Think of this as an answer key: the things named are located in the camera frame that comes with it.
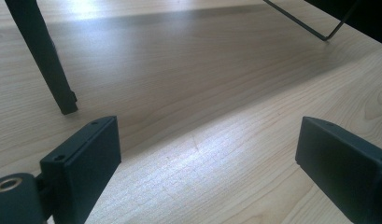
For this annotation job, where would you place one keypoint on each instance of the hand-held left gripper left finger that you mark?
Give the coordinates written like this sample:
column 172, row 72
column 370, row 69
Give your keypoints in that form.
column 82, row 165

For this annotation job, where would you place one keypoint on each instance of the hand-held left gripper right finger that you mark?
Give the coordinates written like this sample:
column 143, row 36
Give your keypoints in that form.
column 344, row 168

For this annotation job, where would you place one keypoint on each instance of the black shelf with metal legs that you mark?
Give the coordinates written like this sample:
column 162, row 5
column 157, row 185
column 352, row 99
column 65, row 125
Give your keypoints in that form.
column 45, row 56

